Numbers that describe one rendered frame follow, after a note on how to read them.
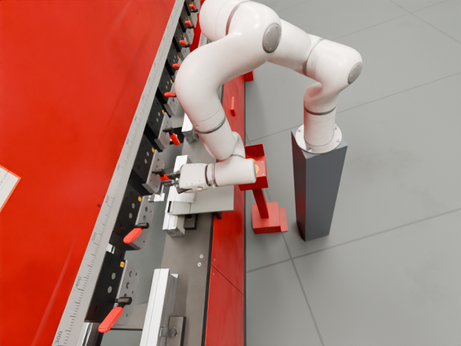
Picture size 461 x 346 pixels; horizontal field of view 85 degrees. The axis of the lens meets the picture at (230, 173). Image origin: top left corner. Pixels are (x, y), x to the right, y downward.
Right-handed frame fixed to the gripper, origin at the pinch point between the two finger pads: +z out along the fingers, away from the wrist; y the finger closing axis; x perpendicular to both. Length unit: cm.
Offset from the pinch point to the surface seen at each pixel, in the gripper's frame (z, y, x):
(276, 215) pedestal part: -32, 34, -106
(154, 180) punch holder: 3.5, -1.8, 3.3
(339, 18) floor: -136, 319, -119
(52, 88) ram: 4.0, -6.4, 45.9
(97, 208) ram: 4.0, -22.7, 23.2
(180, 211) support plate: 2.8, -3.5, -18.4
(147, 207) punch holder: 3.6, -12.6, 3.4
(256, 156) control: -26, 44, -47
